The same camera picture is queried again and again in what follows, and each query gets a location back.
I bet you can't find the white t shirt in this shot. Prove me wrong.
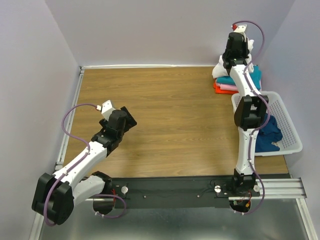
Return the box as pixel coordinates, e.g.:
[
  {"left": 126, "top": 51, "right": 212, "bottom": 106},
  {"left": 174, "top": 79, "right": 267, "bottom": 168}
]
[{"left": 212, "top": 39, "right": 255, "bottom": 79}]

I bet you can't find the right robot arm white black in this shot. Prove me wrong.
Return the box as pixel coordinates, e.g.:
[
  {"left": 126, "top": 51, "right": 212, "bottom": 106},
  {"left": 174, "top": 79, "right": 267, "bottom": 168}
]
[{"left": 222, "top": 31, "right": 269, "bottom": 196}]

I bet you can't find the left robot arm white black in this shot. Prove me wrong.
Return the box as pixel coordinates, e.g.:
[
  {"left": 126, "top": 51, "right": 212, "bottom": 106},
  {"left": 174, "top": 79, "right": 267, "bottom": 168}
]
[{"left": 31, "top": 101, "right": 137, "bottom": 227}]

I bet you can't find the teal folded t shirt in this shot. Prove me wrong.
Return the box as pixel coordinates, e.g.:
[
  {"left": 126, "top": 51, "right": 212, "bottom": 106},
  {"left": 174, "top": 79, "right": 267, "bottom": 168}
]
[{"left": 215, "top": 65, "right": 262, "bottom": 91}]

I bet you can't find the pink folded t shirt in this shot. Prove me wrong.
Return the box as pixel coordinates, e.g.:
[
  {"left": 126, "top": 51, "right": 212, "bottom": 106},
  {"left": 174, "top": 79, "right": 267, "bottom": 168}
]
[{"left": 215, "top": 82, "right": 238, "bottom": 92}]

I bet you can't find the orange folded t shirt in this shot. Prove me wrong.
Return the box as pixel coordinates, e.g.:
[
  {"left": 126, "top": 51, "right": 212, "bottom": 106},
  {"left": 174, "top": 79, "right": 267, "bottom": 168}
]
[{"left": 213, "top": 81, "right": 238, "bottom": 95}]

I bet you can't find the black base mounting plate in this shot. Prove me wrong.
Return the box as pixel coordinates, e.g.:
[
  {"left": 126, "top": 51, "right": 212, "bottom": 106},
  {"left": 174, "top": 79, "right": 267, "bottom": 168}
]
[{"left": 107, "top": 175, "right": 260, "bottom": 210}]

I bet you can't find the dark blue t shirt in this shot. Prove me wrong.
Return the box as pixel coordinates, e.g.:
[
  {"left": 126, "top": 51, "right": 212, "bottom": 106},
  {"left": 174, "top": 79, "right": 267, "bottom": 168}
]
[{"left": 255, "top": 115, "right": 283, "bottom": 153}]

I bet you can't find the white plastic laundry basket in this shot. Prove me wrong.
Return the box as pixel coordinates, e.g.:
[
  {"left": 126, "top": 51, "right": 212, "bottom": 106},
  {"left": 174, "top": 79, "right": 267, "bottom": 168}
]
[{"left": 237, "top": 91, "right": 303, "bottom": 160}]

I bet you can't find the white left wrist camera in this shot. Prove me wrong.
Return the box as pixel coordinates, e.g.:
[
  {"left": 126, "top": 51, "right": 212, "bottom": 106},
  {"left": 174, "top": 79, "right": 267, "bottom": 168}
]
[{"left": 95, "top": 100, "right": 116, "bottom": 121}]

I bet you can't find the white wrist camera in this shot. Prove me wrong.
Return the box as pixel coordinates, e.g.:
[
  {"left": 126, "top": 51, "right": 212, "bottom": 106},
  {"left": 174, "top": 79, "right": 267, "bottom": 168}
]
[
  {"left": 95, "top": 100, "right": 116, "bottom": 121},
  {"left": 231, "top": 23, "right": 248, "bottom": 35}
]

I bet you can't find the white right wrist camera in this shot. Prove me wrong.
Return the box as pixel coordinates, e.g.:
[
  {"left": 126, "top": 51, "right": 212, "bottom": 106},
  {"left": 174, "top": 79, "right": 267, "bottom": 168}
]
[{"left": 231, "top": 23, "right": 248, "bottom": 35}]

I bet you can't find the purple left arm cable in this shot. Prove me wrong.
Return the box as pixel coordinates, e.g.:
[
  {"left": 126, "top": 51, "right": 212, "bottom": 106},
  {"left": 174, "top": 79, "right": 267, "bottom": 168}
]
[{"left": 42, "top": 103, "right": 102, "bottom": 227}]

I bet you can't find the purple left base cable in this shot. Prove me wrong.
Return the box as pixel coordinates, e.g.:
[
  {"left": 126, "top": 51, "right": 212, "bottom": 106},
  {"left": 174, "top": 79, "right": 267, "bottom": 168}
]
[{"left": 94, "top": 194, "right": 128, "bottom": 220}]

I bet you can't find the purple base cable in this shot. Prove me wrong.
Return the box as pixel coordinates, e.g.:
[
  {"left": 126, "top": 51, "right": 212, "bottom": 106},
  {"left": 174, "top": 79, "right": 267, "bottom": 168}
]
[
  {"left": 94, "top": 194, "right": 128, "bottom": 220},
  {"left": 233, "top": 174, "right": 266, "bottom": 216}
]

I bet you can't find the aluminium frame rail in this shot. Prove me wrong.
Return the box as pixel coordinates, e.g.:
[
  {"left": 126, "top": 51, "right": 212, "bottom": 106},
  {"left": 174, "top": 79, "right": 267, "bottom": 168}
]
[{"left": 28, "top": 66, "right": 86, "bottom": 240}]

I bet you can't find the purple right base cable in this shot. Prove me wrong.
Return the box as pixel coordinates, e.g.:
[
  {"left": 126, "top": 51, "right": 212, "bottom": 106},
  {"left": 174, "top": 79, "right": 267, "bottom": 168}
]
[{"left": 233, "top": 174, "right": 266, "bottom": 216}]

